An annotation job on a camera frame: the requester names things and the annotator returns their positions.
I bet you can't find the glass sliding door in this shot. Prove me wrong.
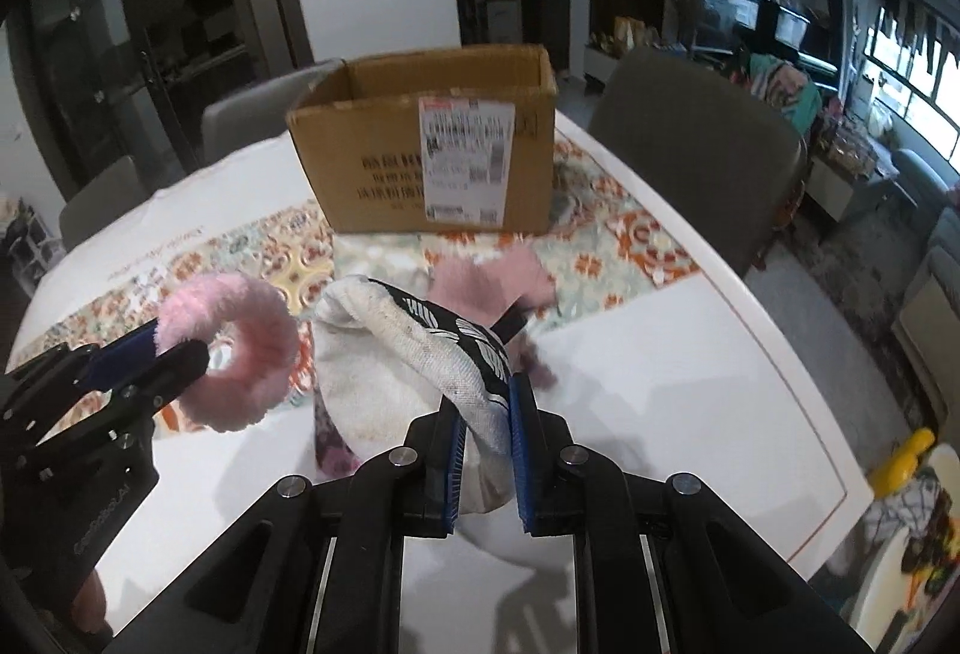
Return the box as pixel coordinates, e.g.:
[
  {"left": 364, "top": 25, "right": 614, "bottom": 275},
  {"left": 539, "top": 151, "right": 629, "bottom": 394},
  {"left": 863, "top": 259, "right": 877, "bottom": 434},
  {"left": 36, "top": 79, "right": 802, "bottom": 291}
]
[{"left": 18, "top": 0, "right": 296, "bottom": 189}]

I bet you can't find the yellow plastic toy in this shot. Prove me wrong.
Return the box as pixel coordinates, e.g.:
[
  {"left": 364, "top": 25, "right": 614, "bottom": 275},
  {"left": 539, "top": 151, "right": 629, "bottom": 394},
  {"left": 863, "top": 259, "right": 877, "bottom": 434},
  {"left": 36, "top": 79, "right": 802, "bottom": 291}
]
[{"left": 867, "top": 427, "right": 935, "bottom": 500}]

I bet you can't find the pink fluffy towel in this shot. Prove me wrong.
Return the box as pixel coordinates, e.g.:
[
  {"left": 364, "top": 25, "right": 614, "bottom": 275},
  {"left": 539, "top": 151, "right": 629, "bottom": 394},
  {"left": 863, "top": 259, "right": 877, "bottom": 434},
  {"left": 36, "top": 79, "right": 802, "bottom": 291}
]
[{"left": 428, "top": 244, "right": 562, "bottom": 392}]

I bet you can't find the grey sofa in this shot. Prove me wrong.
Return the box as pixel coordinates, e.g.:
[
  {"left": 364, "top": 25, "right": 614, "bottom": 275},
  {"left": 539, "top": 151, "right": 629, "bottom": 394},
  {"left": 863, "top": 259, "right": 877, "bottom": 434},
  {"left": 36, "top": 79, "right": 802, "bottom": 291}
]
[{"left": 892, "top": 149, "right": 958, "bottom": 428}]

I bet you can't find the dark grey dining chair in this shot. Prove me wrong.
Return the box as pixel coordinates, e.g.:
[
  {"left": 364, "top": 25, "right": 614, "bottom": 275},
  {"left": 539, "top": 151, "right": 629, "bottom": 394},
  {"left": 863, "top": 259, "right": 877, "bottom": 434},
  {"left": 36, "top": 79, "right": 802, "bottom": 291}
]
[{"left": 589, "top": 48, "right": 805, "bottom": 275}]

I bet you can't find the brown cardboard box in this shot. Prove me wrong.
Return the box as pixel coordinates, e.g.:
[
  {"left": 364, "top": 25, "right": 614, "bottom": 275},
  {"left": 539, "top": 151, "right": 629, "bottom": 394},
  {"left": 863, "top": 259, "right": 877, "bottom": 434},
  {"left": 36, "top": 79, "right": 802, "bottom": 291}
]
[{"left": 286, "top": 44, "right": 556, "bottom": 233}]

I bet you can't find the white black patterned cloth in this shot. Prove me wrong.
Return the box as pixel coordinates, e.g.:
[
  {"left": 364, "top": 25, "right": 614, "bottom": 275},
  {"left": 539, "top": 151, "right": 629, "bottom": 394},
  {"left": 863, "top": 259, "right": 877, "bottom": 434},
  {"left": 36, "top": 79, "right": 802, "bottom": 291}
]
[{"left": 313, "top": 275, "right": 514, "bottom": 514}]

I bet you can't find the black upright piano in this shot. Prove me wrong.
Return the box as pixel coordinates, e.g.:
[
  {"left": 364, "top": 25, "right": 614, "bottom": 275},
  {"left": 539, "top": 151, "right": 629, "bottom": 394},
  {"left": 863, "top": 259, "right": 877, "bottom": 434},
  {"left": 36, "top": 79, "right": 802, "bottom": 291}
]
[{"left": 750, "top": 0, "right": 839, "bottom": 90}]

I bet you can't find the white low cabinet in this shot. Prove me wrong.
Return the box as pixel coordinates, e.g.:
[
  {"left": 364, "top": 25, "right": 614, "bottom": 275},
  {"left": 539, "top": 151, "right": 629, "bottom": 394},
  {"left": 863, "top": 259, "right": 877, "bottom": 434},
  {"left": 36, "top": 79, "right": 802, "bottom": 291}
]
[{"left": 584, "top": 44, "right": 620, "bottom": 90}]

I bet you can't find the colourful patterned table mat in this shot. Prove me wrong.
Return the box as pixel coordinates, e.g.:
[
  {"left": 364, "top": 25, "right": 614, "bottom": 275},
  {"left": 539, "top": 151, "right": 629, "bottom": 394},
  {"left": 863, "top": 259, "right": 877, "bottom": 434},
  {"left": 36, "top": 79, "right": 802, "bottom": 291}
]
[{"left": 13, "top": 130, "right": 703, "bottom": 430}]

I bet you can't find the clothes pile on chair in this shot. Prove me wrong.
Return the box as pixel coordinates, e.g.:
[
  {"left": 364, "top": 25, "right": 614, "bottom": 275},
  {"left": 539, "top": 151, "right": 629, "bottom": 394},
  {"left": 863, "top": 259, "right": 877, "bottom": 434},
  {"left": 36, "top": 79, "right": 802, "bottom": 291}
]
[{"left": 748, "top": 55, "right": 822, "bottom": 136}]

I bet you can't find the light grey dining chair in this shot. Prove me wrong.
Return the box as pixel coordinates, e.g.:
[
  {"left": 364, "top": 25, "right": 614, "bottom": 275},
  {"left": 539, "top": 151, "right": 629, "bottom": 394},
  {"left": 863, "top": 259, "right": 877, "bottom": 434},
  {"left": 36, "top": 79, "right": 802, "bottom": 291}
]
[{"left": 200, "top": 59, "right": 343, "bottom": 165}]

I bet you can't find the grey chair at left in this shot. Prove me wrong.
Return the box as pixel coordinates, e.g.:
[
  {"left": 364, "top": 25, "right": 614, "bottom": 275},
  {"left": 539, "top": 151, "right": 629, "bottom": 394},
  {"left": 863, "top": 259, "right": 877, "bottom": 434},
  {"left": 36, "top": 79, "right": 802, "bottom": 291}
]
[{"left": 59, "top": 155, "right": 149, "bottom": 253}]

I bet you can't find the fluffy pink scrunchie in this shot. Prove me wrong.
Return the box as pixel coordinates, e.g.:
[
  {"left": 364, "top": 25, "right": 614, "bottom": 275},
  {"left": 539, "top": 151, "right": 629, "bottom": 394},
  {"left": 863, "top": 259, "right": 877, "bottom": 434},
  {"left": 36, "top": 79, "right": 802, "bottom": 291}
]
[{"left": 155, "top": 272, "right": 299, "bottom": 433}]

